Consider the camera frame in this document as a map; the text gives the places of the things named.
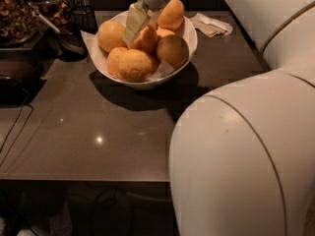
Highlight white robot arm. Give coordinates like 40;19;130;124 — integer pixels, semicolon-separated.
169;0;315;236

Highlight crumpled paper napkins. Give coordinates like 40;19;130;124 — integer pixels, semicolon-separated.
189;13;233;37

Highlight small hidden orange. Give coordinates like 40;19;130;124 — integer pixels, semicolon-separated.
157;29;174;39

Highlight black mesh cup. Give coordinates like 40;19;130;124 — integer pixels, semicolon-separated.
71;5;97;33

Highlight black appliance on left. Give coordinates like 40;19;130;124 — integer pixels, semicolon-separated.
0;49;45;105

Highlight white ceramic bowl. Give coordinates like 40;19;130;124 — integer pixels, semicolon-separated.
81;17;198;90

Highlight glass jar of nuts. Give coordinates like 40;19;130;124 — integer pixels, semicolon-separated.
0;0;37;47

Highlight front bumpy orange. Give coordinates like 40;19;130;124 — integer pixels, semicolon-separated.
117;49;153;83

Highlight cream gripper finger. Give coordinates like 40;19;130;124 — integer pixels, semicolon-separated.
123;3;150;44
148;9;162;30

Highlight white paper bowl liner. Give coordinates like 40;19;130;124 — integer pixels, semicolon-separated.
80;10;176;82

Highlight white scoop handle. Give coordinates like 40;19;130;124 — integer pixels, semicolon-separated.
31;10;60;33

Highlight black power cable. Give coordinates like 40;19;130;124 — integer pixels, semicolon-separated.
0;79;34;167

